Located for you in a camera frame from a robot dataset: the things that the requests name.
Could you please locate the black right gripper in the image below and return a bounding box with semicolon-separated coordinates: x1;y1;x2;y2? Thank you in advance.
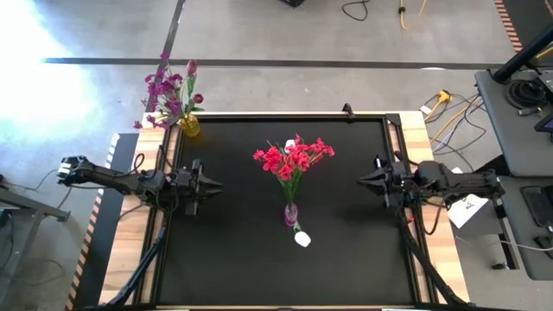
357;155;418;208

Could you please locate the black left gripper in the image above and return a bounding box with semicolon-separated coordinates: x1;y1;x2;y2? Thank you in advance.
171;158;225;216

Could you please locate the red flower spray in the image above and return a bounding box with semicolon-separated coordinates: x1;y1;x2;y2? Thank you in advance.
252;145;303;206
287;133;336;206

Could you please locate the pink tulip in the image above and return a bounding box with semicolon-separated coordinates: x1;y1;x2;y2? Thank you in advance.
188;92;206;116
184;59;199;114

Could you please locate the purple flower spray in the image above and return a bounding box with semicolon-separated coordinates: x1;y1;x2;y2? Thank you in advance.
132;51;186;130

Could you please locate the yellow glass vase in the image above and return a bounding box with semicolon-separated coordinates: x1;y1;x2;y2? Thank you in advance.
179;112;202;138

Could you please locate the pink ribbed glass vase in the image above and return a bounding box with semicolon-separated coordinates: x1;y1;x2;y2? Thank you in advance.
283;202;299;228

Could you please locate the white paper sheet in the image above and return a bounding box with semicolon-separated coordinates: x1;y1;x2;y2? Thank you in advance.
447;193;490;230

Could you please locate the black hazard-striped floor mat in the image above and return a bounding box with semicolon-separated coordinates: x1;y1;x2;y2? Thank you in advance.
494;0;553;53
64;132;140;311

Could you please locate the grey side desk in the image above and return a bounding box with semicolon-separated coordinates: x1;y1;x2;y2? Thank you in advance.
474;68;553;178
496;175;553;282

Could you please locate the black tablet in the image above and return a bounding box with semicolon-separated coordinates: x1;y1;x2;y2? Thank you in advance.
520;185;553;228

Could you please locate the grey metal stand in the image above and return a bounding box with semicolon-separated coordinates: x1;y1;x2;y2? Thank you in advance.
0;172;73;299

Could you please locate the black pole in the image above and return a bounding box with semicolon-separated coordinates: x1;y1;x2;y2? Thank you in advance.
492;23;553;86

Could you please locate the black frame corner post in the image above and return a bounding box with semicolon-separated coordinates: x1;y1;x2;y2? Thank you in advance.
383;112;405;130

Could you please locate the black diagonal frame strut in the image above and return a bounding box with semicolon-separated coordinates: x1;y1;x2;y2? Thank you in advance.
397;215;467;308
101;224;168;308

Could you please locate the tangled floor cable bundle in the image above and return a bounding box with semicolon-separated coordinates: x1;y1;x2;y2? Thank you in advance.
431;92;487;156

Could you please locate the yellow power plug cable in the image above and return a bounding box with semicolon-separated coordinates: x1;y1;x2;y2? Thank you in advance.
425;89;453;122

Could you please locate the coiled black cable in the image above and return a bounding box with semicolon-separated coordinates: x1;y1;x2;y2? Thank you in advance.
505;79;548;110

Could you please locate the yellow floor cable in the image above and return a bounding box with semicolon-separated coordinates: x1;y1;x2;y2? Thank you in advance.
397;0;429;31

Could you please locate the black floor cable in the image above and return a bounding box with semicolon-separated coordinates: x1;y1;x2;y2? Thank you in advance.
340;0;371;22

